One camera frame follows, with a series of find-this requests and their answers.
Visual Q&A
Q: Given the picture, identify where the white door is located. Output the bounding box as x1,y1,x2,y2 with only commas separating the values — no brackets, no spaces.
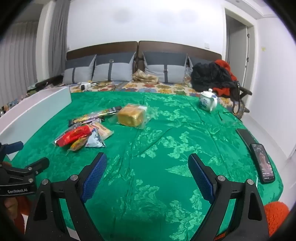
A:
224,8,257,88

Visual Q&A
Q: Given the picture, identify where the person's left hand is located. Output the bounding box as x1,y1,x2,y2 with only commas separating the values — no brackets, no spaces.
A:
3,197,19,216

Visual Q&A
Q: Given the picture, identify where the folded tan patterned cloth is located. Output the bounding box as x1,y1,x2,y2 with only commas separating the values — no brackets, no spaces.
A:
132,69,159,84

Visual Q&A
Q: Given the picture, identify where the brown headboard panel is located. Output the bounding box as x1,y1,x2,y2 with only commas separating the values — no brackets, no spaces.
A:
67,41,138,61
138,41,222,61

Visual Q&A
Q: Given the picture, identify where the dark bedside clutter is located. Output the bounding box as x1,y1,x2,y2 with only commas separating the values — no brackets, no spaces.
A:
28,74,64,93

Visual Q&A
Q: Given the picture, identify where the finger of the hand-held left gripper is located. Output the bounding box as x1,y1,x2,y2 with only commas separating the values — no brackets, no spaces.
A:
0,141,24,160
23,157,50,175

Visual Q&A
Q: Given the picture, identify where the red garment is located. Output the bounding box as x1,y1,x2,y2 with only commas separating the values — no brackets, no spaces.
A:
211,60,238,96

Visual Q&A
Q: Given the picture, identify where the dark chair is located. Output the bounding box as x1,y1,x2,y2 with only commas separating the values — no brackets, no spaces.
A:
238,86,253,113

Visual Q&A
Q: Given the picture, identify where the grey pillow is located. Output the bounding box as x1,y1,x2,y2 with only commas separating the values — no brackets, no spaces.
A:
92,52,136,82
186,56,213,77
63,54,97,84
142,51,187,84

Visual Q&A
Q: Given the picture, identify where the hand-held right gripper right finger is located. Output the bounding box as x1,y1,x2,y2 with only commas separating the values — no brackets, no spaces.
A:
188,153,271,241

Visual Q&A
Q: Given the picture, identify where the black phone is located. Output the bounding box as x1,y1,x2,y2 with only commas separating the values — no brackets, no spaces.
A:
235,128,258,153

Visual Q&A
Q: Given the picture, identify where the phone with lit screen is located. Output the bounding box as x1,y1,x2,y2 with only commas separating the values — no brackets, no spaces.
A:
249,143,276,184

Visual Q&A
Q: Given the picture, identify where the green patterned blanket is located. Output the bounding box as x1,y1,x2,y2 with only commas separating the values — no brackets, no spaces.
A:
5,91,284,237

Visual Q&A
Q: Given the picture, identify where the tan snack packet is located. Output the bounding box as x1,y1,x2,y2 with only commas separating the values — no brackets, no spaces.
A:
91,122,114,140

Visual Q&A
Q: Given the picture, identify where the grey curtain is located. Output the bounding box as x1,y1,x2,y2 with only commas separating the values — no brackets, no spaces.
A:
47,0,71,76

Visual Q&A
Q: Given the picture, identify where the blue white triangular packet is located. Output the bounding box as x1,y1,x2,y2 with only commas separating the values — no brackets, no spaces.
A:
84,128,106,148

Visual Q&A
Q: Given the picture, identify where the white box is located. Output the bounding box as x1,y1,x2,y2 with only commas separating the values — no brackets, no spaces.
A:
0,86,72,160

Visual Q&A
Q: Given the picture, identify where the black cable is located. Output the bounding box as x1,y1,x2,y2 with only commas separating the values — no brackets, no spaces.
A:
216,111,243,127

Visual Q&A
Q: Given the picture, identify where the red snack packet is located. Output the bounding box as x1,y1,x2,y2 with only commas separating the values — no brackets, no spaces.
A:
55,125,93,147

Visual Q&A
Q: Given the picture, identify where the black jacket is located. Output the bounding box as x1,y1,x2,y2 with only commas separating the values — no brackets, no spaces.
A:
191,62,238,92

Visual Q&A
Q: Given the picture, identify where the blue white teapot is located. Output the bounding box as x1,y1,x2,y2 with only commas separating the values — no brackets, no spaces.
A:
199,88,218,112

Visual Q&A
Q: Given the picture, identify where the bread loaf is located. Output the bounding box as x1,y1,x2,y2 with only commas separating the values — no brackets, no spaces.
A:
109,103,153,129

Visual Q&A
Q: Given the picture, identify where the orange fuzzy clothing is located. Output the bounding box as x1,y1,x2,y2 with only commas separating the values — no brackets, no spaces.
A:
264,201,290,235

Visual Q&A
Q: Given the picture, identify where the sheer white curtain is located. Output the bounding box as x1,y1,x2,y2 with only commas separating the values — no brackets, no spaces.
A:
0,21,38,109

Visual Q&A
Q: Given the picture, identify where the long dark snack packet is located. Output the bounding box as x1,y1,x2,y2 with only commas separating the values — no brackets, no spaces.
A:
68,106,122,127

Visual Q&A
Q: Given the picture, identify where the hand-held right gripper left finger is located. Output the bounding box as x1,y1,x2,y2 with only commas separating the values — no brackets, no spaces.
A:
24,152,108,241

